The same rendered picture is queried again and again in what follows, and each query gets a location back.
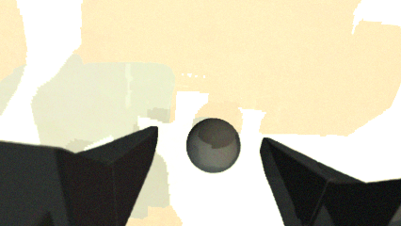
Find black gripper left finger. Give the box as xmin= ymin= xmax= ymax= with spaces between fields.
xmin=0 ymin=126 xmax=158 ymax=226

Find dark grey ball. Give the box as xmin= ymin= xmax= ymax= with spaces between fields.
xmin=185 ymin=118 xmax=241 ymax=174

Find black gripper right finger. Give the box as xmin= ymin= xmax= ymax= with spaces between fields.
xmin=259 ymin=137 xmax=401 ymax=226

